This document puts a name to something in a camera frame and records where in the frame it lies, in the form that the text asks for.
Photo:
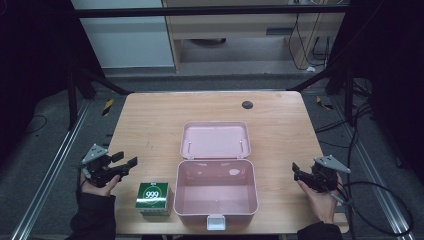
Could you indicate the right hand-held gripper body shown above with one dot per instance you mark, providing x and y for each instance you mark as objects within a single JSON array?
[{"x": 321, "y": 178}]

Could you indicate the black horizontal frame bar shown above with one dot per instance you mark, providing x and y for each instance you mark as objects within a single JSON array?
[{"x": 200, "y": 11}]

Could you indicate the yellow black tape strip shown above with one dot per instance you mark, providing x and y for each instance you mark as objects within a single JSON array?
[
  {"x": 107, "y": 107},
  {"x": 324, "y": 104}
]

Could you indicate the light wooden desk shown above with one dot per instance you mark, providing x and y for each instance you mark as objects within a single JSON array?
[{"x": 233, "y": 28}]

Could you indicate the person's left hand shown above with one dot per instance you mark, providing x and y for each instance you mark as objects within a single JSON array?
[{"x": 100, "y": 191}]

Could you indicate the black metal stand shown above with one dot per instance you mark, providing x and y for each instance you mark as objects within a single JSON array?
[
  {"x": 348, "y": 96},
  {"x": 71, "y": 100}
]

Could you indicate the pink plastic box with lid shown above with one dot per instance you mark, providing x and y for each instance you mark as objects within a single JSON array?
[{"x": 216, "y": 186}]

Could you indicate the green medicine box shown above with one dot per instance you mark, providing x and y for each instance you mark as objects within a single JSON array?
[{"x": 153, "y": 200}]

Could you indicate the black curtain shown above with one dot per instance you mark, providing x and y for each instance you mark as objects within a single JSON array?
[
  {"x": 30, "y": 66},
  {"x": 393, "y": 66}
]

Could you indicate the white cabinet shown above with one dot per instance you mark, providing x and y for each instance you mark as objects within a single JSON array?
[{"x": 126, "y": 43}]

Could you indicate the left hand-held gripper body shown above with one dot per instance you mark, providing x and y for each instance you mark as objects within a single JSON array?
[{"x": 100, "y": 168}]

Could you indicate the aluminium floor rail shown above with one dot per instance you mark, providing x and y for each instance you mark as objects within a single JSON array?
[
  {"x": 370, "y": 173},
  {"x": 53, "y": 166}
]

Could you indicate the person's right hand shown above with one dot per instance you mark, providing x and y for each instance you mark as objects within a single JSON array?
[{"x": 323, "y": 205}]

